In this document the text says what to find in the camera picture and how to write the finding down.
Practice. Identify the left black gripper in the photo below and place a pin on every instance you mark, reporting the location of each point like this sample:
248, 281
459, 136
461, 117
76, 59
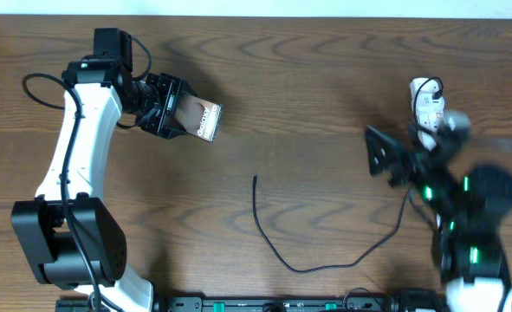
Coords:
163, 121

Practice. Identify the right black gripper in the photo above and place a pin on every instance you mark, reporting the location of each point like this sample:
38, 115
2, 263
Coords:
394, 152

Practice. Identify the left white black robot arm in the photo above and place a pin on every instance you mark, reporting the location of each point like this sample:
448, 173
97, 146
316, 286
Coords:
67, 234

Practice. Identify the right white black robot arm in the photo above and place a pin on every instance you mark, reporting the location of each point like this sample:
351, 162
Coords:
467, 246

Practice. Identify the white power strip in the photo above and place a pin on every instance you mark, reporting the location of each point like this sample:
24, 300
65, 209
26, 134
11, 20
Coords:
427, 106

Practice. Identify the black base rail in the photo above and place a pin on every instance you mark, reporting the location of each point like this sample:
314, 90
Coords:
356, 303

